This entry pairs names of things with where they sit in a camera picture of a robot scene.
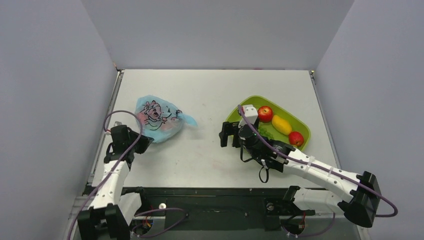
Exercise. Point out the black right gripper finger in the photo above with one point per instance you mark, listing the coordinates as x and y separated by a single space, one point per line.
224 139
230 127

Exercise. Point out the yellow fake mango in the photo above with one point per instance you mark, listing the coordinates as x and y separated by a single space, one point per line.
281 125

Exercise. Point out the green plastic tray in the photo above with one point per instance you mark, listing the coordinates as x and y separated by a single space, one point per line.
297 125

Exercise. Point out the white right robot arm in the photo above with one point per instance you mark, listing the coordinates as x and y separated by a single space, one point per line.
355 195

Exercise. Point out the small red fake apple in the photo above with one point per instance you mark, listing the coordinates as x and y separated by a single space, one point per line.
296 139

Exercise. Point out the green fake grapes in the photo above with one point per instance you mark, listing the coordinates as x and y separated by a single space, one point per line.
265 133

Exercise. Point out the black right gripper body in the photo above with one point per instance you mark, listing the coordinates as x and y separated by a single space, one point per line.
234 135

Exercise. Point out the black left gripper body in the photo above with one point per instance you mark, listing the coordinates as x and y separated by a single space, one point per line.
141 145

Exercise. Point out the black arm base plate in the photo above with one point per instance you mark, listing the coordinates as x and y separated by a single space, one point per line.
216 209

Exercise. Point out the blue printed plastic bag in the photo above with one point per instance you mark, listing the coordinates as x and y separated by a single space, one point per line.
160 119

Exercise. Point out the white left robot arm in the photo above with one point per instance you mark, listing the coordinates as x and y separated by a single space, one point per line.
109 215

